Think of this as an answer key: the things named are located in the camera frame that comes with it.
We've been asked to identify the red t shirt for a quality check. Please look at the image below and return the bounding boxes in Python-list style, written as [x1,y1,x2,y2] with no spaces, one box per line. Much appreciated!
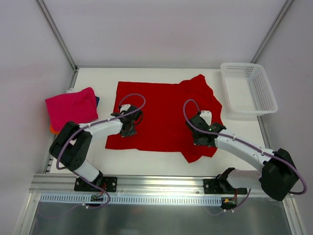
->
[106,74,222,163]

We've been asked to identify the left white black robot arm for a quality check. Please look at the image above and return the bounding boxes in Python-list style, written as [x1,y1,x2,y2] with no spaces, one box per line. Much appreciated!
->
[49,104,143,191]

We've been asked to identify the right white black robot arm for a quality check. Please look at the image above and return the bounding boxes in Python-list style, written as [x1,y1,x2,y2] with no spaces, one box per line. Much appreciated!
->
[186,113,299,201]

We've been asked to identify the folded navy blue t shirt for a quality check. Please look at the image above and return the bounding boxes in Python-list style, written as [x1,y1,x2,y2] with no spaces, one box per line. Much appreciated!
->
[95,96,100,107]

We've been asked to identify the folded pink t shirt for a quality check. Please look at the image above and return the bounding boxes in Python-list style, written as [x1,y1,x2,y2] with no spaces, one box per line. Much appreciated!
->
[45,87,98,128]

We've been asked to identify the folded white t shirt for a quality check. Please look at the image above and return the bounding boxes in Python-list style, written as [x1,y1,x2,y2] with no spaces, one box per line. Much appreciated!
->
[66,88,75,94]

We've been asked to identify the white plastic basket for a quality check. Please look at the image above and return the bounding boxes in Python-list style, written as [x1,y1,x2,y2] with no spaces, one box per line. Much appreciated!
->
[221,63,278,120]

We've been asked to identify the folded orange t shirt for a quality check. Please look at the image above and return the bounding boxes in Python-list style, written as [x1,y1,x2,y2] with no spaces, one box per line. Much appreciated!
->
[49,124,61,134]

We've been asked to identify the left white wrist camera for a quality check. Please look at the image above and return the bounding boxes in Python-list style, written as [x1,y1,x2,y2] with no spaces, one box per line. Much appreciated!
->
[119,104,131,113]

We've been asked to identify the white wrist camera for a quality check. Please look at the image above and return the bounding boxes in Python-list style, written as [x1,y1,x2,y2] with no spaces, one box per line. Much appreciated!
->
[119,104,131,113]
[200,110,212,124]

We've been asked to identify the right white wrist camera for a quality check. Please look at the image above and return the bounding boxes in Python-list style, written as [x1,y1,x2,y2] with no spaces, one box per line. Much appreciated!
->
[200,110,212,124]

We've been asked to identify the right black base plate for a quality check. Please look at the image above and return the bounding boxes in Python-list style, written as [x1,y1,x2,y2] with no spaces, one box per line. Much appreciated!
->
[203,178,248,195]

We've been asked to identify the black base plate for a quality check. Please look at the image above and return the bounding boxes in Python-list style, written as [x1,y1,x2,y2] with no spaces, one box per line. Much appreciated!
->
[203,178,248,195]
[74,176,118,192]

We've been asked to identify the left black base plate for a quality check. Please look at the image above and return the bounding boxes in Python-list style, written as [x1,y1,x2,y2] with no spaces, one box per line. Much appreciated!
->
[74,176,118,192]

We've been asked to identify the white slotted cable duct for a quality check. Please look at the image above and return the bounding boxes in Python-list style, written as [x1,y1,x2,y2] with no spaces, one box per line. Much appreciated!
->
[39,193,222,207]

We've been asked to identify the aluminium mounting rail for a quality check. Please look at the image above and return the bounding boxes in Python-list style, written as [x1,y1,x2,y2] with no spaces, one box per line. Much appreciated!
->
[29,174,293,198]

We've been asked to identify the right aluminium frame post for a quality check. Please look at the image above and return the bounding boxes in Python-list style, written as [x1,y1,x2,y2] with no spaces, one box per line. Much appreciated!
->
[250,0,295,64]

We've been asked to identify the aluminium frame post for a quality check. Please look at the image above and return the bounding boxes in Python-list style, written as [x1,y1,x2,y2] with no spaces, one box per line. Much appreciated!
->
[250,0,295,64]
[35,0,77,72]

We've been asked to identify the left aluminium frame post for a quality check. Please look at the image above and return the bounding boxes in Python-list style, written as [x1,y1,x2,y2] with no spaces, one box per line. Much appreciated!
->
[35,0,77,72]

